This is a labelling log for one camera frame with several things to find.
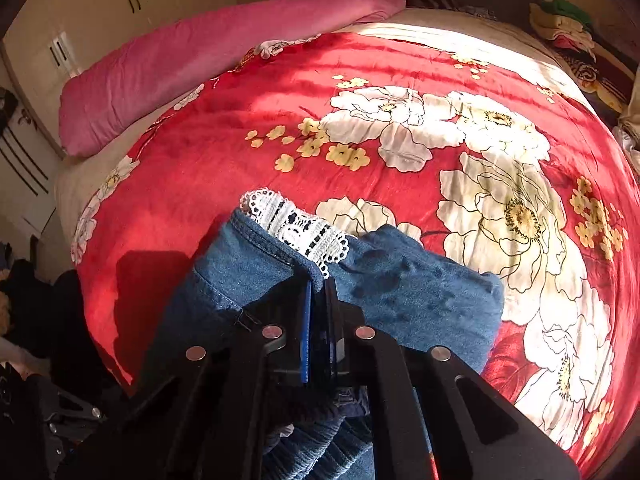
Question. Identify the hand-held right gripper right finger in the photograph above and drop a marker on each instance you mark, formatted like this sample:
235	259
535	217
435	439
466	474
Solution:
327	332

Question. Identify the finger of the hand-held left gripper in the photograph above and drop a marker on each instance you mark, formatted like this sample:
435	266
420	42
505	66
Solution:
70	407

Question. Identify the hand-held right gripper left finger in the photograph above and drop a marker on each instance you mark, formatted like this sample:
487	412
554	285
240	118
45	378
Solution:
305	330

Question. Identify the blue denim pants lace hem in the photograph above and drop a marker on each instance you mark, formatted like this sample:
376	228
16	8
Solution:
430	300

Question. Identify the dark clothes heap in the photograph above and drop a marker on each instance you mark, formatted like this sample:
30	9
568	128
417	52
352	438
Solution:
45	310

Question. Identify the red floral blanket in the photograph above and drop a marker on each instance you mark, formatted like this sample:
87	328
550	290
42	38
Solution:
210	175

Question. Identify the pink quilt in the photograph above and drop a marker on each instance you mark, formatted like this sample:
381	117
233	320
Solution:
200	60

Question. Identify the blue patterned cloth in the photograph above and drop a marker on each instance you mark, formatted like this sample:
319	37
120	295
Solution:
477	11

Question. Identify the cream curtain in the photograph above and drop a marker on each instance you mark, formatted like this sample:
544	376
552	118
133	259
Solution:
631	130

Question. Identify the cream wardrobe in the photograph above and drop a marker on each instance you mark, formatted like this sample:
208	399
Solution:
100	20

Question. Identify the pile of folded clothes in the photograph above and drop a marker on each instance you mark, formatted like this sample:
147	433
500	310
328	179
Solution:
575	45

